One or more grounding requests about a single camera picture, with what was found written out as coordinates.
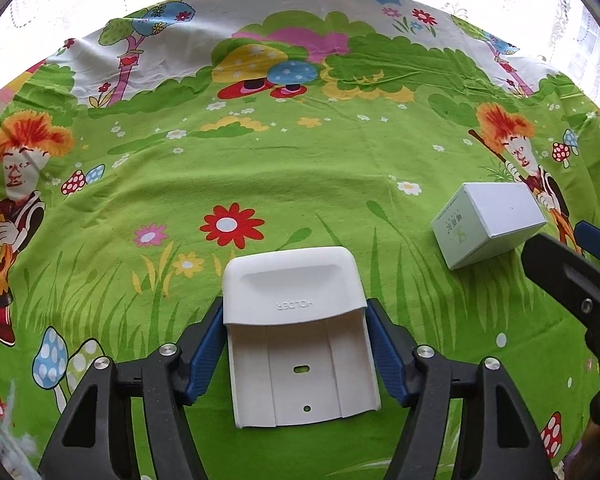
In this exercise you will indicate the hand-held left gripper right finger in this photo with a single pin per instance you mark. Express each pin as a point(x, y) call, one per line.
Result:
point(387, 355)

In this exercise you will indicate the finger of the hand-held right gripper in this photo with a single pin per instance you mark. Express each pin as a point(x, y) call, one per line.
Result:
point(592, 237)
point(555, 270)

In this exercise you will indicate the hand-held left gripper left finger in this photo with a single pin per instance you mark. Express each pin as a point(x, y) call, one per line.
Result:
point(205, 355)

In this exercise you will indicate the white box green print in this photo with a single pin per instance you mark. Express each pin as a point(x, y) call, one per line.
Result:
point(500, 215)

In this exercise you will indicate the green cartoon printed bedsheet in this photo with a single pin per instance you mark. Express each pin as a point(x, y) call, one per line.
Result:
point(330, 185)

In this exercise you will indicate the white fluffy tuft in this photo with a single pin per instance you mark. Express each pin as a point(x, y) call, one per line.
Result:
point(10, 450)

